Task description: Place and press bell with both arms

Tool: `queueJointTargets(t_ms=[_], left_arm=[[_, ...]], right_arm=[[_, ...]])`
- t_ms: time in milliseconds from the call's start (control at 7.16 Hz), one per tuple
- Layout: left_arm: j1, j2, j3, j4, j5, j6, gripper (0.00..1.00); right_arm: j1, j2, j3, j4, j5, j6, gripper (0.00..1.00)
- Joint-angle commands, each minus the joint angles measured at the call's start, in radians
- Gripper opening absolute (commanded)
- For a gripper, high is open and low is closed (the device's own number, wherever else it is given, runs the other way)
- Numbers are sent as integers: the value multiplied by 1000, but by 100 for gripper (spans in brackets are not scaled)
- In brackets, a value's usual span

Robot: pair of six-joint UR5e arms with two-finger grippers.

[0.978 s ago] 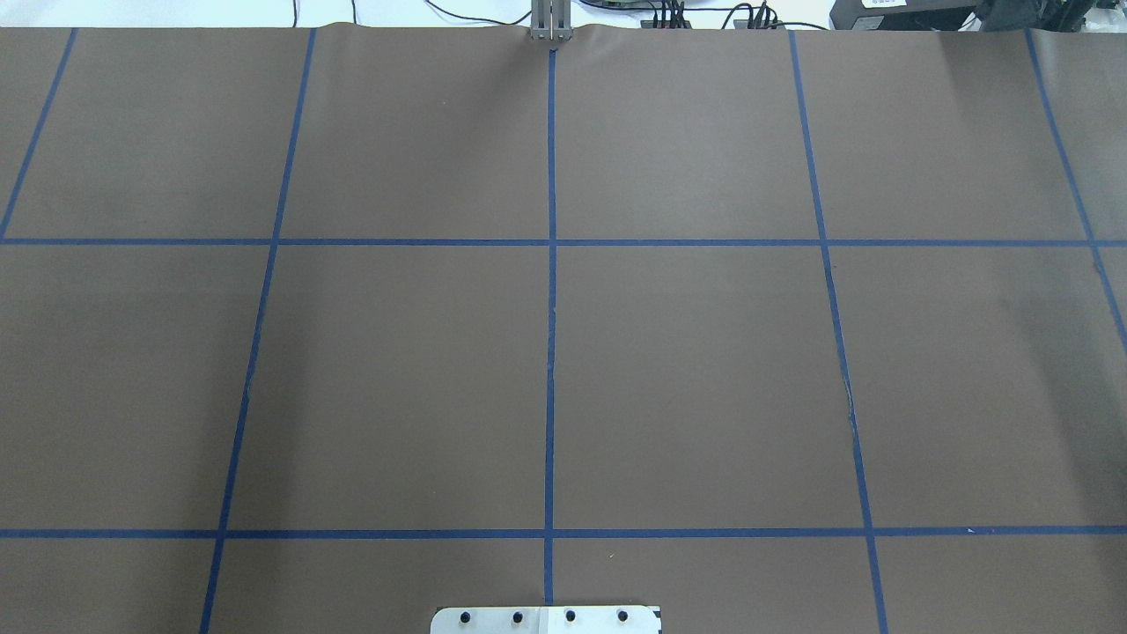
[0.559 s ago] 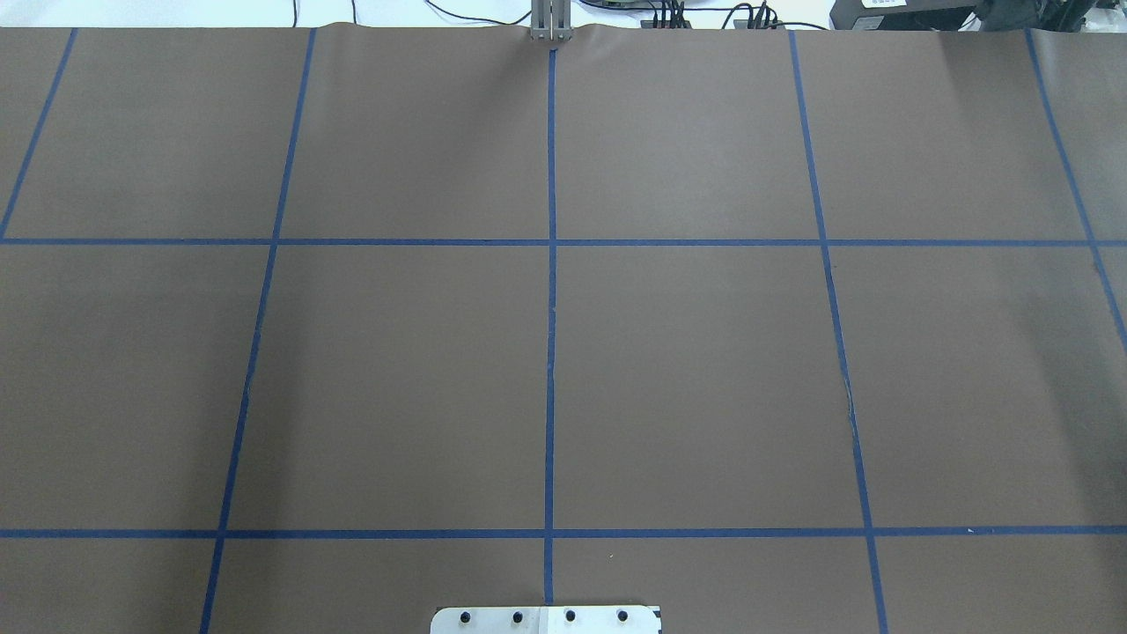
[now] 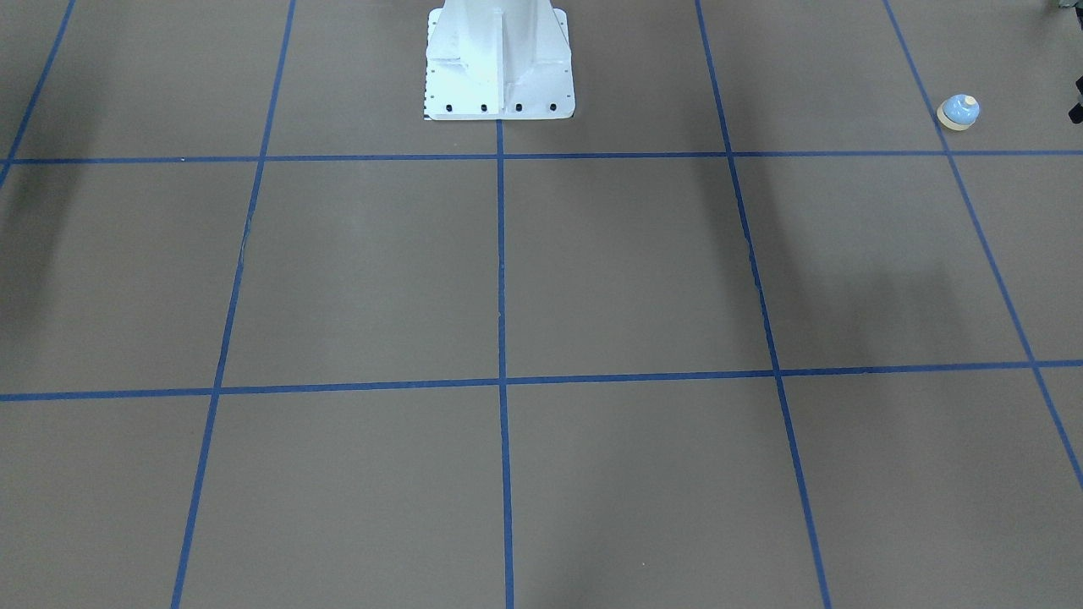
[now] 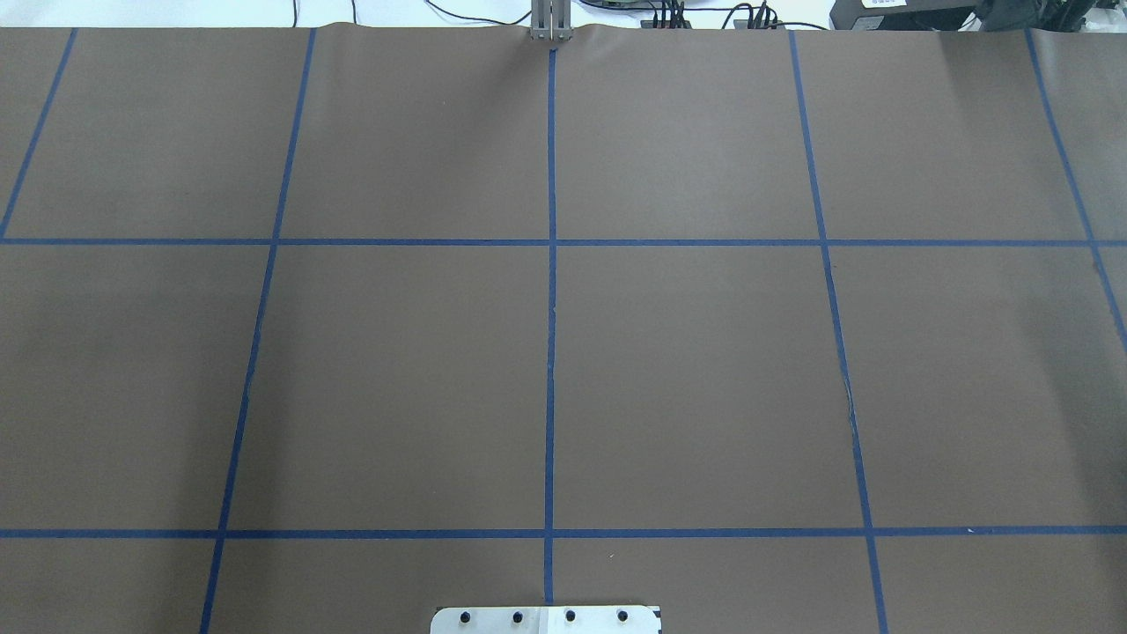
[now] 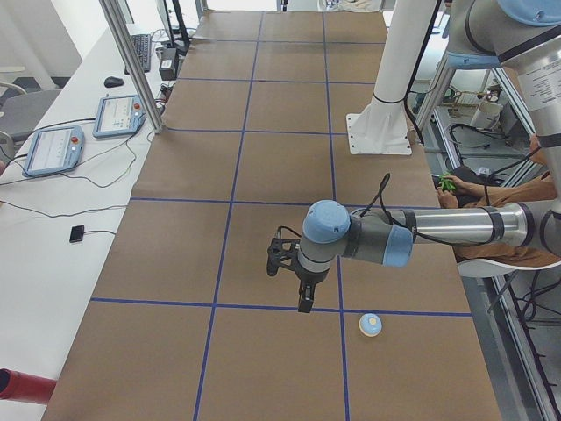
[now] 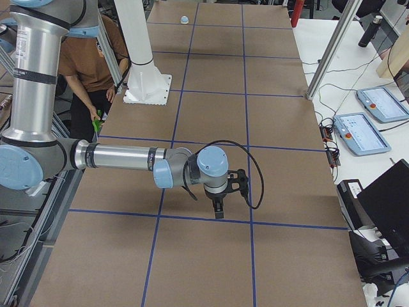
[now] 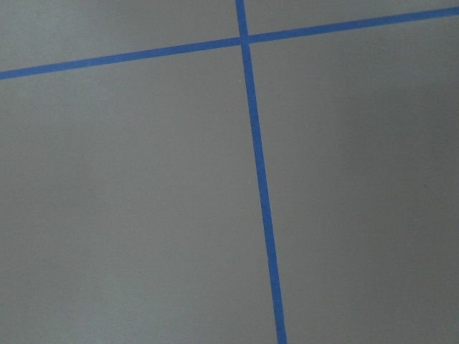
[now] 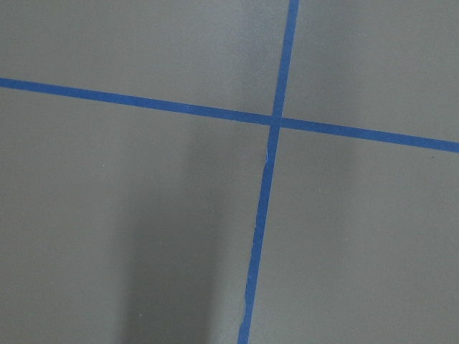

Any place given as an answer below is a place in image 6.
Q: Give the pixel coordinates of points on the white camera mast base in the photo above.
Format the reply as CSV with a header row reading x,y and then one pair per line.
x,y
145,84

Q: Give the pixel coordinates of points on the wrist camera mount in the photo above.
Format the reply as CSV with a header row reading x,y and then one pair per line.
x,y
238,181

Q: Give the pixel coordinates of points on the black power box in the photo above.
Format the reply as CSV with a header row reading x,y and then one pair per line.
x,y
353,212

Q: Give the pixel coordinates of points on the black laptop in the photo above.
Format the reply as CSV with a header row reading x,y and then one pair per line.
x,y
386,202

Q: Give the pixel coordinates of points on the red cylinder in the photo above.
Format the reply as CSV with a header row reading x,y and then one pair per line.
x,y
297,10

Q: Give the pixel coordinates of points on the person in brown shirt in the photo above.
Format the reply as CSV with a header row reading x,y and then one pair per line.
x,y
83,65

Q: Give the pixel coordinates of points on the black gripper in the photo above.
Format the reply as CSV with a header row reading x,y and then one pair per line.
x,y
216,197

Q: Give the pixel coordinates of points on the far teach pendant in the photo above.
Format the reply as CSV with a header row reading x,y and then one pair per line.
x,y
382,104

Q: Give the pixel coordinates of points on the teach pendant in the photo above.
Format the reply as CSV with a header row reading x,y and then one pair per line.
x,y
382,104
360,135

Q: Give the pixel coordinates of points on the green scissors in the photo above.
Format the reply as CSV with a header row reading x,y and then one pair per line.
x,y
98,123

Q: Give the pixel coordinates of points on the usb hub with cables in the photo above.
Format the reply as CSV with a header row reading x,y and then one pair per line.
x,y
326,127

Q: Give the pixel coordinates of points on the black water bottle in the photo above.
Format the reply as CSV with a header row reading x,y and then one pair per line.
x,y
371,31

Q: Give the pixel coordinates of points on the near teach pendant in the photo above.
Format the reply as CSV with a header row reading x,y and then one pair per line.
x,y
360,135

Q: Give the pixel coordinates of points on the aluminium frame post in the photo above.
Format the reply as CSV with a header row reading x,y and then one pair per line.
x,y
333,45

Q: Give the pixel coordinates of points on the blue wooden call bell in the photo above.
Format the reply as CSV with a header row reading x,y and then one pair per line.
x,y
184,20

